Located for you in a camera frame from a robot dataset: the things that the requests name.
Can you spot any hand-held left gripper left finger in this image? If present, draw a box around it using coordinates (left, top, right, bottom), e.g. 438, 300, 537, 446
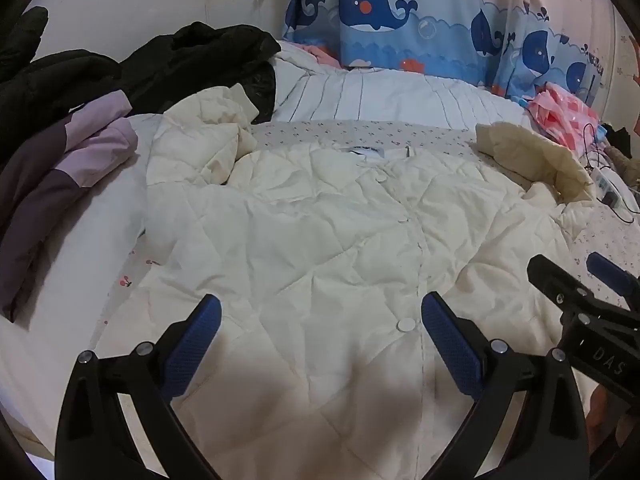
55, 294, 223, 480

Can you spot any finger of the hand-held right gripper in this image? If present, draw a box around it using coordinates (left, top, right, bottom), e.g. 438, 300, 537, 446
586, 252, 640, 311
527, 254, 608, 322

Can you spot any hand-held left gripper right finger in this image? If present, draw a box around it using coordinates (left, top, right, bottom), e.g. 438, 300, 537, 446
421, 291, 591, 480

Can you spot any cream quilted jacket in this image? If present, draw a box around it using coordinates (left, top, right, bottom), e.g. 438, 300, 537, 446
95, 86, 603, 480

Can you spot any person's right hand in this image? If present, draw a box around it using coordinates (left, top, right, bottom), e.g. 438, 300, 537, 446
586, 385, 633, 461

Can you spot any white power strip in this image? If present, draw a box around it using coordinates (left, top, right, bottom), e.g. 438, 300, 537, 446
590, 165, 631, 208

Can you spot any brown clothing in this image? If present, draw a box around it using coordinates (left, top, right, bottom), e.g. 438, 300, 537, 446
607, 142, 640, 186

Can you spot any small black cloth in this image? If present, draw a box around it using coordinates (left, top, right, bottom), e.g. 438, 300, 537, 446
602, 122, 633, 148

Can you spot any pink plastic bag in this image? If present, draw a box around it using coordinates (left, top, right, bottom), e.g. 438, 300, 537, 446
527, 85, 601, 143

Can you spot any purple two-tone jacket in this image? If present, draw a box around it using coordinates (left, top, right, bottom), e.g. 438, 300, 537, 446
0, 89, 140, 323

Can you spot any cherry print bed sheet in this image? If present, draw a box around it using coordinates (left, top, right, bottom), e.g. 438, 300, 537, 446
95, 119, 640, 361

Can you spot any white striped duvet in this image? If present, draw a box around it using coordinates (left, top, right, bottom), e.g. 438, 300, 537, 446
0, 42, 541, 461

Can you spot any whale print curtain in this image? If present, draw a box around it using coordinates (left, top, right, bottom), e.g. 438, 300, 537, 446
282, 0, 616, 106

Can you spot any black fleece jacket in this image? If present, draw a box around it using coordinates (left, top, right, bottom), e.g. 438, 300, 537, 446
120, 21, 283, 126

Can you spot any black puffer jacket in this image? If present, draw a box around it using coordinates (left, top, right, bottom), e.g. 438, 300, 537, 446
0, 6, 131, 161

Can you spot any pink cloth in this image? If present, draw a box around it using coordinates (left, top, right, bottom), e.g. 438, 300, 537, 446
292, 42, 346, 68

